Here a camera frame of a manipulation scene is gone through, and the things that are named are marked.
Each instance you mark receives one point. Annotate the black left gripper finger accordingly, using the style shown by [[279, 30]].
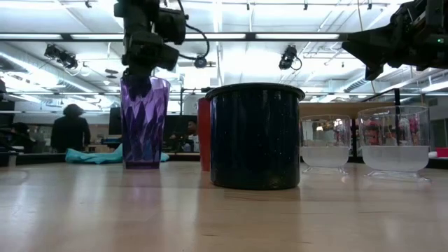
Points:
[[137, 85]]

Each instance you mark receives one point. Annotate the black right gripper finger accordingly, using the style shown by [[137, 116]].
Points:
[[374, 47], [372, 71]]

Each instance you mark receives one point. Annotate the purple faceted plastic cup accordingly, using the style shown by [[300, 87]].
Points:
[[145, 133]]

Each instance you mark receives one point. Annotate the red plastic cup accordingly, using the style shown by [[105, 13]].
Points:
[[204, 136]]

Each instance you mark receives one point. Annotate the large clear footed cup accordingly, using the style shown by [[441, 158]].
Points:
[[395, 157]]

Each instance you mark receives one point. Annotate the dark blue enamel mug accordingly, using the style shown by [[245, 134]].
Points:
[[255, 140]]

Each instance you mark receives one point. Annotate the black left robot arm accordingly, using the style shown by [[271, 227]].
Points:
[[134, 15]]

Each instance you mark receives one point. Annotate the wooden shelf with black legs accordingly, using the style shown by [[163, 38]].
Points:
[[332, 108]]

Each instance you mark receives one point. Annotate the black computer monitor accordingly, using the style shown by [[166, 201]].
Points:
[[115, 120]]

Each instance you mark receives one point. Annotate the person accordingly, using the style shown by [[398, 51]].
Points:
[[192, 134], [70, 133], [22, 138]]

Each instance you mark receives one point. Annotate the teal cloth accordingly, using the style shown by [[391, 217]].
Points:
[[91, 157]]

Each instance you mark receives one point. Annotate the small clear footed cup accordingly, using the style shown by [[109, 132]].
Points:
[[325, 155]]

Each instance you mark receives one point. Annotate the red storage bin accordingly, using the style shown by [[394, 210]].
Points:
[[442, 152]]

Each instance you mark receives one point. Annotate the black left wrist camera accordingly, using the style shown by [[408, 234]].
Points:
[[171, 26]]

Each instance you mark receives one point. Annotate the black ceiling-mounted camera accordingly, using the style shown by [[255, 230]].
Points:
[[61, 56], [288, 57]]

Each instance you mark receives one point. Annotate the black overhead frame bar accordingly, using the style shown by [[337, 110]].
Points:
[[250, 36]]

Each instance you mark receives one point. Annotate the black table edge rail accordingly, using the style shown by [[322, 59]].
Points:
[[35, 159]]

